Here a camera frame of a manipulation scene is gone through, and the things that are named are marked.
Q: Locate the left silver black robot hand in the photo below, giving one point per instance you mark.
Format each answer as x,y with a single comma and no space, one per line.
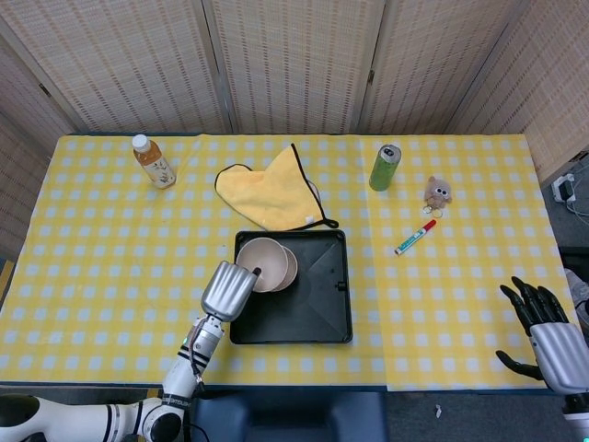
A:
227,290

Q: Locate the grey shoe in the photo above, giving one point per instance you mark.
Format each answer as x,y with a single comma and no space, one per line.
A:
577,287

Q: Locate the white paper scrap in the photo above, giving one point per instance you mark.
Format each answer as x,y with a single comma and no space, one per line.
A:
438,411

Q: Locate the beige bowl with pink residue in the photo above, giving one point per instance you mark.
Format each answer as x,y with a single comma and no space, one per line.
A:
292,269

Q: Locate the white power adapter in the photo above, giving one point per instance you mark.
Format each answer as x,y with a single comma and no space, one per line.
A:
563,188

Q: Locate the black square plastic tray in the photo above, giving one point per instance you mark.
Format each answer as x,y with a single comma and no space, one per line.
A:
313,313

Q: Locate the marker pen with red cap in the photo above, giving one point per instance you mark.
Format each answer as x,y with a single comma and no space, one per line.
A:
414,238

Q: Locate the yellow white checkered tablecloth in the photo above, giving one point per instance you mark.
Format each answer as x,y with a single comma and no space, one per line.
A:
92,230

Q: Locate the yellow cloth with black trim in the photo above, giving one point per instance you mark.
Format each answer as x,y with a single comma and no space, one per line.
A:
271,193

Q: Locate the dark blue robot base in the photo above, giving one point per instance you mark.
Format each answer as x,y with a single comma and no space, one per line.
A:
294,419

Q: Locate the woven folding screen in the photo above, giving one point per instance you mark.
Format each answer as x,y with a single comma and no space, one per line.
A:
294,69

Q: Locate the tea bottle with white cap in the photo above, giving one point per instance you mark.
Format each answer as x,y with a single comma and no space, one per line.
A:
156,168

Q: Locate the green drink can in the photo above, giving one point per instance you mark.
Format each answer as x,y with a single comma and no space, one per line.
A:
384,170

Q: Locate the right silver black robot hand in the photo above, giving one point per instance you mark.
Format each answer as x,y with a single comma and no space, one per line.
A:
561,354

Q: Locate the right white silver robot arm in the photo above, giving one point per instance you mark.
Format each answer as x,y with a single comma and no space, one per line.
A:
577,414

